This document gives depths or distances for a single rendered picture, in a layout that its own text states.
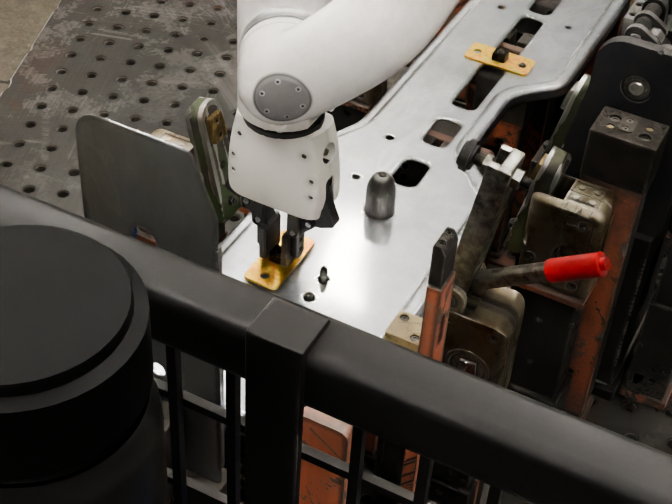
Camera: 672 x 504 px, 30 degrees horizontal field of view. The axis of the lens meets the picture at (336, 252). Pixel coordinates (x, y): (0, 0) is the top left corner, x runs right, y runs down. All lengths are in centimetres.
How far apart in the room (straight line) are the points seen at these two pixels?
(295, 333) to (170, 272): 5
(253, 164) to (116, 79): 92
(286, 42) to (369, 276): 34
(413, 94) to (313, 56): 54
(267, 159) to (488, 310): 24
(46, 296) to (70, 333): 2
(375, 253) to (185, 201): 44
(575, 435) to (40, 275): 17
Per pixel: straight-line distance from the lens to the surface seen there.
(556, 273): 110
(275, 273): 124
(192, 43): 215
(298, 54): 98
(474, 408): 40
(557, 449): 39
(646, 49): 129
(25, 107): 201
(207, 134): 127
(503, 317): 115
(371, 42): 98
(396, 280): 125
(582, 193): 128
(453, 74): 155
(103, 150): 89
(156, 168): 86
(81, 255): 35
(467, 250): 111
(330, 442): 86
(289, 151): 113
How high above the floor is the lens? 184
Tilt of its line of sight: 41 degrees down
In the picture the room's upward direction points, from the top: 4 degrees clockwise
